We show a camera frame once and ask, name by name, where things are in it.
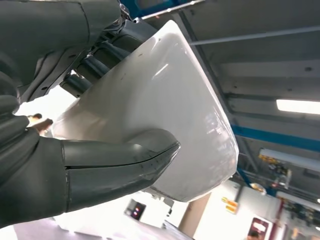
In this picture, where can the person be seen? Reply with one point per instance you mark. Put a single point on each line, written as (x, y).
(253, 236)

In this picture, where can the dark wall screen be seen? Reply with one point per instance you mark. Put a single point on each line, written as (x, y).
(135, 209)

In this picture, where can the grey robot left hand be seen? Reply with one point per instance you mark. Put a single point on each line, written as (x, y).
(100, 172)

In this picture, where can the yellow wall sign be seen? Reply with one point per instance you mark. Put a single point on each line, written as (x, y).
(229, 205)

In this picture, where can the red framed poster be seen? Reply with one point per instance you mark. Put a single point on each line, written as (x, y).
(258, 228)

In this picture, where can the blue ceiling beam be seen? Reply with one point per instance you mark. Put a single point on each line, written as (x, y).
(275, 137)

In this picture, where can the ceiling light panel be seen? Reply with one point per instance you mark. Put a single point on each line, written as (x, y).
(297, 107)

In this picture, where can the beige building pillar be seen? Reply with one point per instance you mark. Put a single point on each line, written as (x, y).
(193, 215)

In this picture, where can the steel workbench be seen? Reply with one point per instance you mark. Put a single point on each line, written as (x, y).
(100, 232)

